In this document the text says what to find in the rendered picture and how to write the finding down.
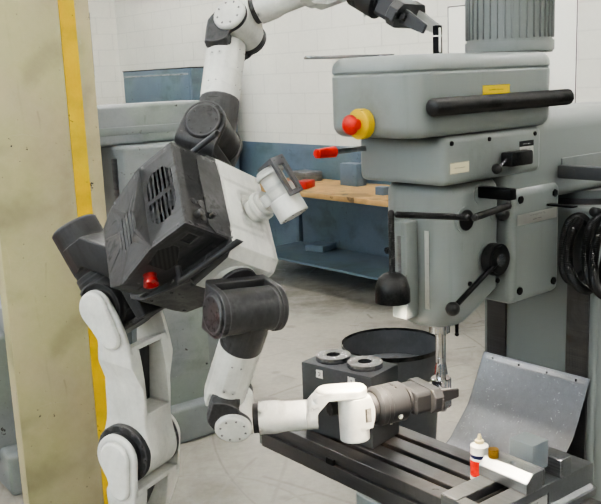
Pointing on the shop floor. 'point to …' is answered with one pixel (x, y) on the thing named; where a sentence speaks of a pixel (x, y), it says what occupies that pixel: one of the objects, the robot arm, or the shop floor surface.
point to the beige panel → (87, 184)
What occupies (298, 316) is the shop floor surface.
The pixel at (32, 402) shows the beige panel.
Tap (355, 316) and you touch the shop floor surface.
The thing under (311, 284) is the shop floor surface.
